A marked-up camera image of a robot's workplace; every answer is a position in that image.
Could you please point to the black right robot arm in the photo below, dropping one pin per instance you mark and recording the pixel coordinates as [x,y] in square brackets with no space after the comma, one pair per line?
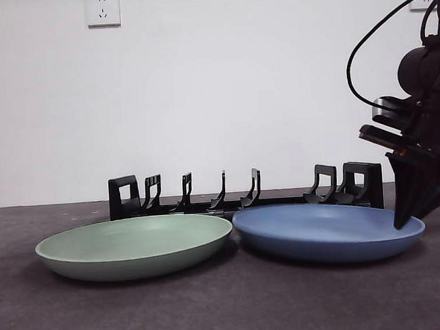
[417,68]

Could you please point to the pale green round plate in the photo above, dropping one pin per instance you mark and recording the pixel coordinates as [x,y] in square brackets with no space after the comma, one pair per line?
[135,252]

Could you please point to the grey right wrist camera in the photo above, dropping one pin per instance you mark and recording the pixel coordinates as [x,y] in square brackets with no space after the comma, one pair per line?
[392,109]

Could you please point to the black plastic plate rack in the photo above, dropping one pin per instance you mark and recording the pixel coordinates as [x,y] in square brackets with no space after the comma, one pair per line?
[372,185]

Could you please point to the blue round plate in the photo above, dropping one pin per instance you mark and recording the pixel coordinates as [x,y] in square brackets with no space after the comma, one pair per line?
[321,237]

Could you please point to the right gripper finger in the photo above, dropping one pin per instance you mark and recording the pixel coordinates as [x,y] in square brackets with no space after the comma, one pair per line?
[438,185]
[404,183]

